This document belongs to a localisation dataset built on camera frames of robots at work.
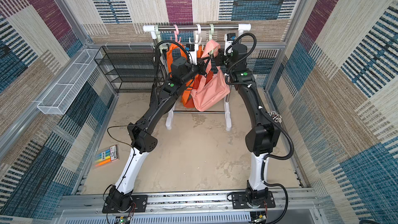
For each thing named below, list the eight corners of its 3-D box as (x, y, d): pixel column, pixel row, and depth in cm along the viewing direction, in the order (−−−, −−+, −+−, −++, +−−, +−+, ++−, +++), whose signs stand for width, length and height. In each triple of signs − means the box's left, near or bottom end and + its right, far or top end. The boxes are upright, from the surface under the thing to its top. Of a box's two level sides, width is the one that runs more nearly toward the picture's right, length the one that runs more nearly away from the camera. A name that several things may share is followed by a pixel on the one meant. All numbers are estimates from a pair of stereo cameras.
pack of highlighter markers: (96, 166, 87) (94, 165, 85) (96, 153, 92) (94, 152, 90) (118, 158, 90) (117, 156, 88) (117, 146, 95) (116, 144, 93)
